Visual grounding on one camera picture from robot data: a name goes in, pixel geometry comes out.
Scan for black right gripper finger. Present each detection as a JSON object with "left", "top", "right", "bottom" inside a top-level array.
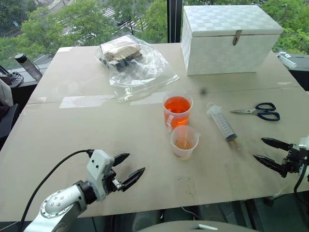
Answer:
[
  {"left": 261, "top": 137, "right": 292, "bottom": 152},
  {"left": 253, "top": 154, "right": 290, "bottom": 178}
]

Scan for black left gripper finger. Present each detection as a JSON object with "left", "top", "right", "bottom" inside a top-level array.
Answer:
[
  {"left": 112, "top": 152, "right": 131, "bottom": 167},
  {"left": 120, "top": 167, "right": 146, "bottom": 193}
]

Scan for small plastic beaker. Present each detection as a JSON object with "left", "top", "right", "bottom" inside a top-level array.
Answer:
[{"left": 170, "top": 125, "right": 202, "bottom": 161}]

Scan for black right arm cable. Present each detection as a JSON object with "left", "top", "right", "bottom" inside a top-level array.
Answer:
[{"left": 293, "top": 164, "right": 309, "bottom": 209}]

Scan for tan block inside bag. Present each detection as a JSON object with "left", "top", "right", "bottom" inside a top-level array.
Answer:
[{"left": 103, "top": 45, "right": 143, "bottom": 64}]

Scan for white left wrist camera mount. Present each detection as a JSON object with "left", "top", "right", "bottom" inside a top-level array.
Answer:
[{"left": 86, "top": 149, "right": 115, "bottom": 202}]

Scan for black parts inside bag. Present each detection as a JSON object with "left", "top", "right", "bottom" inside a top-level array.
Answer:
[{"left": 103, "top": 56, "right": 146, "bottom": 73}]

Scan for packaged syringe in clear wrap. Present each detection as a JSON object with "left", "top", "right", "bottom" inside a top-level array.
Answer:
[{"left": 275, "top": 51, "right": 298, "bottom": 70}]

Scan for dark water bottle black cap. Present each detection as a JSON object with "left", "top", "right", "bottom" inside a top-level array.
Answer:
[{"left": 14, "top": 53, "right": 43, "bottom": 81}]

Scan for white checkered lidded box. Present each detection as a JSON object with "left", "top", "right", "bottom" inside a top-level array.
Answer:
[{"left": 180, "top": 4, "right": 284, "bottom": 76}]

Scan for clear plastic zip bag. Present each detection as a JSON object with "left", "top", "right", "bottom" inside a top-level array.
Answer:
[{"left": 94, "top": 34, "right": 180, "bottom": 104}]

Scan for beaker with orange liquid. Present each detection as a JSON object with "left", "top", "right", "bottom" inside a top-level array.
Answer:
[{"left": 162, "top": 91, "right": 194, "bottom": 132}]

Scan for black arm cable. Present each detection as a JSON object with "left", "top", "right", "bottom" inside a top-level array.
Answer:
[
  {"left": 293, "top": 164, "right": 309, "bottom": 209},
  {"left": 19, "top": 149, "right": 95, "bottom": 232}
]

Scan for white cloth bundle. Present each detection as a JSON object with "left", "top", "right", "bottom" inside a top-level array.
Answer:
[{"left": 0, "top": 77, "right": 14, "bottom": 107}]

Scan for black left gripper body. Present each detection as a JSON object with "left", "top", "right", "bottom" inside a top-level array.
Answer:
[{"left": 102, "top": 166, "right": 126, "bottom": 194}]

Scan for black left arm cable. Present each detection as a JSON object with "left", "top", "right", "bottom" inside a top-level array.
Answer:
[{"left": 19, "top": 149, "right": 95, "bottom": 232}]

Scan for large clear plastic syringe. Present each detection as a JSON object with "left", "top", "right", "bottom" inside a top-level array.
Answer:
[{"left": 206, "top": 101, "right": 241, "bottom": 151}]

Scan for blue handled scissors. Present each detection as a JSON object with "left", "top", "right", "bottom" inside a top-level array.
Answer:
[{"left": 229, "top": 102, "right": 281, "bottom": 122}]

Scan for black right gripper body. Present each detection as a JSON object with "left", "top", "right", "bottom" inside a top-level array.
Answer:
[{"left": 281, "top": 143, "right": 305, "bottom": 175}]

